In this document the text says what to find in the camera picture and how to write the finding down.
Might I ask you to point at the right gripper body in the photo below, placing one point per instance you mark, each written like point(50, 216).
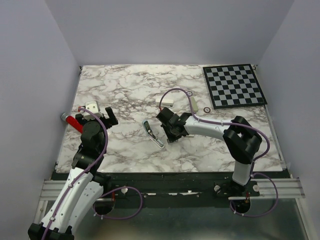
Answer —
point(170, 135)

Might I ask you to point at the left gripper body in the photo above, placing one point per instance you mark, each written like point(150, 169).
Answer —
point(111, 121)

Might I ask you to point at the light blue stapler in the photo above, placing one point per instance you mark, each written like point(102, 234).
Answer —
point(151, 135)

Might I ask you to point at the beige green stapler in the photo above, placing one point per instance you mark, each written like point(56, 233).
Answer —
point(194, 104)

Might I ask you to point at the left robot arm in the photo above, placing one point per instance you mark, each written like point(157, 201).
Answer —
point(82, 186)

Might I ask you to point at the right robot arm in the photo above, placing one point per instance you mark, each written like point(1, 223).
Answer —
point(242, 141)

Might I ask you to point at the white stapler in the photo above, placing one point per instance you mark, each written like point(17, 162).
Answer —
point(164, 103)

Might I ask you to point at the red poker chip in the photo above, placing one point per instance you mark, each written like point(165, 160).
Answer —
point(207, 110)

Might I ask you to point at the black white checkerboard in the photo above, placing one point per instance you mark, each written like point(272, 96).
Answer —
point(233, 86)

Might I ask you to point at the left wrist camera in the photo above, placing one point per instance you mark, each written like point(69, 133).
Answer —
point(93, 107)

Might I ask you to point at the red handled tool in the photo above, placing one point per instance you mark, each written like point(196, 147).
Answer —
point(72, 122)

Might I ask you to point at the black mounting base plate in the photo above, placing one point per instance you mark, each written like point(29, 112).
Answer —
point(155, 190)

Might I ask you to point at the aluminium rail frame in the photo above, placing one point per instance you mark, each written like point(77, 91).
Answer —
point(267, 186)

